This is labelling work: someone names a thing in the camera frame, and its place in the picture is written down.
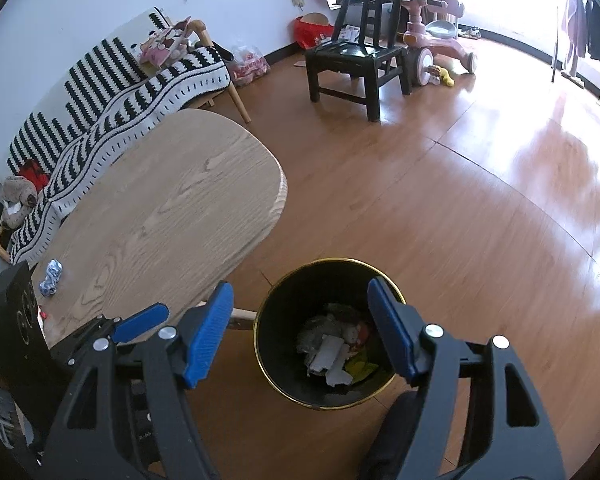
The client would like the pink printed pillow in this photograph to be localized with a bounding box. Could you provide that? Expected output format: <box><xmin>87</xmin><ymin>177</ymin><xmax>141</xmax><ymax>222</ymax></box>
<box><xmin>137</xmin><ymin>17</ymin><xmax>196</xmax><ymax>66</ymax></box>

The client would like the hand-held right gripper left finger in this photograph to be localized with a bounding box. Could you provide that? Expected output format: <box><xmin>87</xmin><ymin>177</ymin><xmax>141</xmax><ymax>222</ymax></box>
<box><xmin>42</xmin><ymin>281</ymin><xmax>235</xmax><ymax>480</ymax></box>

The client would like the plastic bag with red print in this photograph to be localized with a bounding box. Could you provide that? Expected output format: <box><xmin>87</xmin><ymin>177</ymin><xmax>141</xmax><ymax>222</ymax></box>
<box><xmin>228</xmin><ymin>42</ymin><xmax>272</xmax><ymax>86</ymax></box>

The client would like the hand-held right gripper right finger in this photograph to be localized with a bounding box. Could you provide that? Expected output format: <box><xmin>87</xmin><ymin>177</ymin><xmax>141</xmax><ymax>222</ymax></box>
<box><xmin>367</xmin><ymin>277</ymin><xmax>567</xmax><ymax>480</ymax></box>

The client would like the wooden sofa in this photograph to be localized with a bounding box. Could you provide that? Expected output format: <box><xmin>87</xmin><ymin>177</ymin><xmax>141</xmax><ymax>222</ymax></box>
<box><xmin>0</xmin><ymin>7</ymin><xmax>253</xmax><ymax>266</ymax></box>

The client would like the red cushion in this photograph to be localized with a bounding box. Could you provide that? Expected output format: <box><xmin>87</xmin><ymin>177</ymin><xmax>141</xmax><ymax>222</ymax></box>
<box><xmin>19</xmin><ymin>160</ymin><xmax>51</xmax><ymax>192</ymax></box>

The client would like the crumpled blue white wrapper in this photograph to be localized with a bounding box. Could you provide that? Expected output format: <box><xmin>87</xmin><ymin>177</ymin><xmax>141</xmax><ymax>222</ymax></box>
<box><xmin>39</xmin><ymin>259</ymin><xmax>64</xmax><ymax>297</ymax></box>

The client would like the yellow duck toy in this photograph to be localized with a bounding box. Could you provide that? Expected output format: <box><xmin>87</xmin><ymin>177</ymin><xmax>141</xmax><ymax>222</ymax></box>
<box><xmin>430</xmin><ymin>65</ymin><xmax>457</xmax><ymax>88</ymax></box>

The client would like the person's leg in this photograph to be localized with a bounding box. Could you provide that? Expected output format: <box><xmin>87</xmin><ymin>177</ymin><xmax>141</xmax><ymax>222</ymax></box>
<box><xmin>357</xmin><ymin>390</ymin><xmax>433</xmax><ymax>480</ymax></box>

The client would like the brown stuffed toy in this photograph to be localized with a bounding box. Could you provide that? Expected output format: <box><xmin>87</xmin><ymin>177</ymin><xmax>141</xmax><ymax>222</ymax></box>
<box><xmin>0</xmin><ymin>176</ymin><xmax>38</xmax><ymax>229</ymax></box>

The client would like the black bin with gold rim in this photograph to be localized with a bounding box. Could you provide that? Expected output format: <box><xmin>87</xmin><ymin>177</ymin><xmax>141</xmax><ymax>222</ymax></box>
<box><xmin>253</xmin><ymin>258</ymin><xmax>408</xmax><ymax>411</ymax></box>

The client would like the pink children's tricycle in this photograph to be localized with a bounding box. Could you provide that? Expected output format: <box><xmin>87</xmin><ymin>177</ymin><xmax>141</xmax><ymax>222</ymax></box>
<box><xmin>397</xmin><ymin>0</ymin><xmax>479</xmax><ymax>88</ymax></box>

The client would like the black wooden chair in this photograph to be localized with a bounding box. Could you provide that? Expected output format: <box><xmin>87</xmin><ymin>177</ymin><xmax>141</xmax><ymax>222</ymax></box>
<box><xmin>305</xmin><ymin>0</ymin><xmax>416</xmax><ymax>123</ymax></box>

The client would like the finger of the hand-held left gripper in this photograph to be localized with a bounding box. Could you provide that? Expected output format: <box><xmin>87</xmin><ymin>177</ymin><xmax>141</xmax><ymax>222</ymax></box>
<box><xmin>55</xmin><ymin>303</ymin><xmax>170</xmax><ymax>366</ymax></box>

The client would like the hanging pink garment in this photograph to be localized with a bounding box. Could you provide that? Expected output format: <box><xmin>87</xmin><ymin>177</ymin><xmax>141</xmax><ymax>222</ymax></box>
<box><xmin>562</xmin><ymin>0</ymin><xmax>588</xmax><ymax>76</ymax></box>

